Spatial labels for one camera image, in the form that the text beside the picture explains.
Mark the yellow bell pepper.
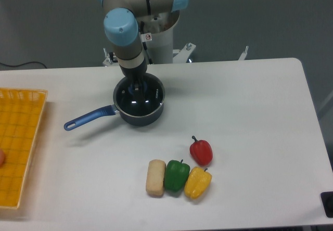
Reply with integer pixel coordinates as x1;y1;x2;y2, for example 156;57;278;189
184;166;212;199

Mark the black floor cable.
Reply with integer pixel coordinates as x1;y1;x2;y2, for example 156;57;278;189
0;61;48;69

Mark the red bell pepper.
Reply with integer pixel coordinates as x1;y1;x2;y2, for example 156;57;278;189
189;136;213;166

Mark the black object table corner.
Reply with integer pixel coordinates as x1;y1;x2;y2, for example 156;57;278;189
321;191;333;218

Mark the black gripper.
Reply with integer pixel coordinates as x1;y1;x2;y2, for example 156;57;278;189
120;60;147;91

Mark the glass lid blue knob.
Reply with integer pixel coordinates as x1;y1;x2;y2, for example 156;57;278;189
113;73;165;117

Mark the yellow woven basket tray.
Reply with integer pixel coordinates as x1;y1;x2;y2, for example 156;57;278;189
1;87;48;209

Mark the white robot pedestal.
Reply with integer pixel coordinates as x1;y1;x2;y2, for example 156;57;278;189
137;11;180;65

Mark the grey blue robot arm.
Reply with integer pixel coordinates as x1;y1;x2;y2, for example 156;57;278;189
99;0;189;88

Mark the white metal base frame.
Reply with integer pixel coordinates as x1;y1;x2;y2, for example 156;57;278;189
101;42;249;67

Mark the dark blue saucepan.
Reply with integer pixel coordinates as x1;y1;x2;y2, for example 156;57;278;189
63;73;165;131

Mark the green bell pepper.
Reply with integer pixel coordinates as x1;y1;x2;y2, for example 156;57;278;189
164;159;190;193

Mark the beige bread loaf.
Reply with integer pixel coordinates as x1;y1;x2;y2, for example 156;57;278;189
146;159;166;197

